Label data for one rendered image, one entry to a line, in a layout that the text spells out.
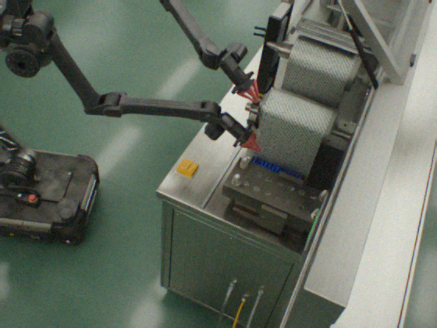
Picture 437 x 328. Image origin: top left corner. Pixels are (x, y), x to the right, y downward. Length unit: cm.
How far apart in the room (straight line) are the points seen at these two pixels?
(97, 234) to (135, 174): 50
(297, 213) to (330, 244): 83
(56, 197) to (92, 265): 43
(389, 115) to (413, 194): 26
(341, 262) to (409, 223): 44
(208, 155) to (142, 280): 96
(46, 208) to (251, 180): 132
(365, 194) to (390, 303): 28
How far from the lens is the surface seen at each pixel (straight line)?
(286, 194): 179
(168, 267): 236
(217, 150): 207
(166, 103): 180
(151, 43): 423
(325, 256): 92
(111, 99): 184
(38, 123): 354
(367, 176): 107
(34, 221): 270
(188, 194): 190
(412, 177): 144
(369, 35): 130
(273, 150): 183
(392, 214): 133
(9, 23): 176
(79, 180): 282
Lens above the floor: 240
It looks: 48 degrees down
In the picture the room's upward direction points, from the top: 8 degrees clockwise
